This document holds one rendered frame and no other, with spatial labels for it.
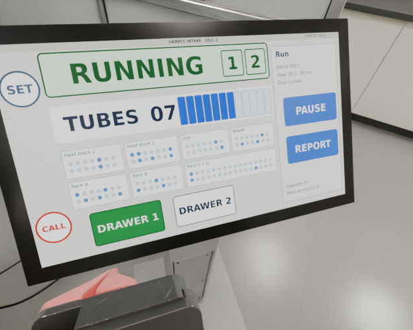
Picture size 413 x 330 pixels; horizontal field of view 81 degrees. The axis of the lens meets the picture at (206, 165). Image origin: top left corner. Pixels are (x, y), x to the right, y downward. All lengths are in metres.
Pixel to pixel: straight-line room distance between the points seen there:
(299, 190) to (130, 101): 0.29
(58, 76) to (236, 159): 0.25
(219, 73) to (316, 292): 1.31
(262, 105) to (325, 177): 0.17
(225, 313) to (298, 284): 0.42
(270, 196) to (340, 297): 1.20
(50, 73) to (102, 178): 0.14
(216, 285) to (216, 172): 1.02
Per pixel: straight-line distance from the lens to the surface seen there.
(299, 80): 0.42
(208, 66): 0.36
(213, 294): 1.32
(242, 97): 0.37
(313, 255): 1.58
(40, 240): 0.38
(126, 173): 0.34
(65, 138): 0.35
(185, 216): 0.36
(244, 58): 0.38
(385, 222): 1.97
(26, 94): 0.36
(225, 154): 0.36
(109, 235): 0.36
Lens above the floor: 1.31
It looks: 47 degrees down
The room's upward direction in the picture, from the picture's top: 6 degrees clockwise
